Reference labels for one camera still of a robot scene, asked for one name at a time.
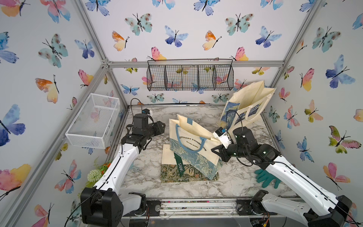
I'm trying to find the white mesh wall basket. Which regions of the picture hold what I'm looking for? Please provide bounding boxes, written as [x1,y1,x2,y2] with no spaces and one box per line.
[65,93,120,148]

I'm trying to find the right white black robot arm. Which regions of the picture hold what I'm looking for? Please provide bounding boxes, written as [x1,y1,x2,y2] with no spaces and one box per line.
[212,126,355,227]

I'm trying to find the aluminium front rail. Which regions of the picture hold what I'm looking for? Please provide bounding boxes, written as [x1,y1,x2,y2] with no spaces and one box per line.
[80,197,318,220]

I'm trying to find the cream bag blue floral pattern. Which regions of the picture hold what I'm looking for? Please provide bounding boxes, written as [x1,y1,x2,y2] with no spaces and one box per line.
[169,115,222,180]

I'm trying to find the black wire wall basket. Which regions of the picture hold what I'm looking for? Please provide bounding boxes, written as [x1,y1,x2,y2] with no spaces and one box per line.
[144,59,234,93]

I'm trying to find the cream bag starry night print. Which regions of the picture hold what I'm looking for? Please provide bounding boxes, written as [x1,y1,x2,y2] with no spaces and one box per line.
[219,81,276,132]

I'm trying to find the green rubber glove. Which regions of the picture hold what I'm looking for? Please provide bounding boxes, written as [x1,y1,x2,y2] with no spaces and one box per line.
[254,169,281,189]

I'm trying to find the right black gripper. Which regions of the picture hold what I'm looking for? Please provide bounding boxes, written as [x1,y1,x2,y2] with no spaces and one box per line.
[210,141,250,163]

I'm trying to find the potted plant orange flowers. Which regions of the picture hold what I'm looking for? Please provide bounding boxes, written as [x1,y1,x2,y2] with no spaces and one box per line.
[83,158,111,189]

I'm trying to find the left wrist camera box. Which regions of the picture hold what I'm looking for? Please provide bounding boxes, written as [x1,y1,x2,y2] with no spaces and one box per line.
[142,108,153,116]

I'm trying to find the cream bag green handles floral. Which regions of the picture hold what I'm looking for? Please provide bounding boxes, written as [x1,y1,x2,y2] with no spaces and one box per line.
[160,144,210,183]

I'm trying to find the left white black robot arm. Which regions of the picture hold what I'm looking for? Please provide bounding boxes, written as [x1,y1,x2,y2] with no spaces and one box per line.
[74,108,166,227]

